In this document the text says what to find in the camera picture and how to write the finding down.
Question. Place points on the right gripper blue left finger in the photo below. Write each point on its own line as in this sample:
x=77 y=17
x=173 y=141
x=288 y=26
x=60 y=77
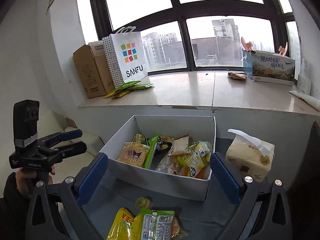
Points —
x=73 y=193

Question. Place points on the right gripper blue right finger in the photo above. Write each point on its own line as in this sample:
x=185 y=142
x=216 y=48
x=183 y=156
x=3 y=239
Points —
x=262 y=210

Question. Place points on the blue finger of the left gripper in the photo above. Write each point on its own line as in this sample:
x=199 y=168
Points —
x=68 y=151
x=71 y=134

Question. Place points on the Kuromi yellow cookie packet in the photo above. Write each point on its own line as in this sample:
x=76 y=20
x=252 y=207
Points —
x=134 y=154

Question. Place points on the dark green snack packet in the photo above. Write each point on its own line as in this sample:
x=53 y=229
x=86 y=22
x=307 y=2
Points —
x=140 y=138

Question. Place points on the yellow snack bag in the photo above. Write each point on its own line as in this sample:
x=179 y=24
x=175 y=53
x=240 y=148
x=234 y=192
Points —
x=125 y=226

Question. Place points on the green small snack box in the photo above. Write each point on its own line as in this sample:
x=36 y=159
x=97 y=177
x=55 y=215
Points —
x=152 y=143

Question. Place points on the black yellow chip bag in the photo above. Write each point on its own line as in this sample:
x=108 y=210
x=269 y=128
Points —
x=164 y=143

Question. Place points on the yellow green snack packet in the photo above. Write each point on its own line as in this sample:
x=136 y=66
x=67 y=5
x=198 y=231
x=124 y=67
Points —
x=195 y=162

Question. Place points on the round bread clear packet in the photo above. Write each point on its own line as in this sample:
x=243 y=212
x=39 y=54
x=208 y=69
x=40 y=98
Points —
x=176 y=231

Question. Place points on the orange illustrated snack bag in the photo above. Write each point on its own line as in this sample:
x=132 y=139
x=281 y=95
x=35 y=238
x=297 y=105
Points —
x=169 y=165

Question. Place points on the green striped snack packet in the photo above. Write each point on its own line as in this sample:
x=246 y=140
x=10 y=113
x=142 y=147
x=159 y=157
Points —
x=156 y=224

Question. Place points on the white printed snack bag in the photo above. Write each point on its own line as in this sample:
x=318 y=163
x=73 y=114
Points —
x=180 y=146

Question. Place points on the person's left hand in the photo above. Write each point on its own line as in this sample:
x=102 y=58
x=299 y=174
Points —
x=24 y=180

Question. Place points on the soft tissue pack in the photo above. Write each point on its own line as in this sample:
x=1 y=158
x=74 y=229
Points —
x=251 y=156

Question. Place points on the green yellow sachets pile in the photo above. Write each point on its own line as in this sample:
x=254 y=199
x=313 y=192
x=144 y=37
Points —
x=127 y=88

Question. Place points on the yellow jelly cup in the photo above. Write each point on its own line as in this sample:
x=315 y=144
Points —
x=143 y=203

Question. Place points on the brown cardboard box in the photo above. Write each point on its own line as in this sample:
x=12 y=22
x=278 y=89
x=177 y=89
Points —
x=91 y=64

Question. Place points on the white Sanfu paper bag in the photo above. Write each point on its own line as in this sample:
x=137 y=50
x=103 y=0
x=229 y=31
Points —
x=125 y=55

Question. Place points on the white tube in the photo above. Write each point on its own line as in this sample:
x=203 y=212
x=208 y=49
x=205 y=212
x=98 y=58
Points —
x=310 y=100

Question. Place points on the small wrapper on sill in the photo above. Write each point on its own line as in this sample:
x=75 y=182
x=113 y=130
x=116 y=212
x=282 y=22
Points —
x=237 y=76

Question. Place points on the blue printed tissue box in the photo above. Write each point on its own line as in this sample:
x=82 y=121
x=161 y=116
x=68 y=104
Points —
x=268 y=67

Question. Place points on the black window frame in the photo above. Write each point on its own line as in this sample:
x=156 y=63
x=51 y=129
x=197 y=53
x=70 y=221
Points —
x=190 y=35

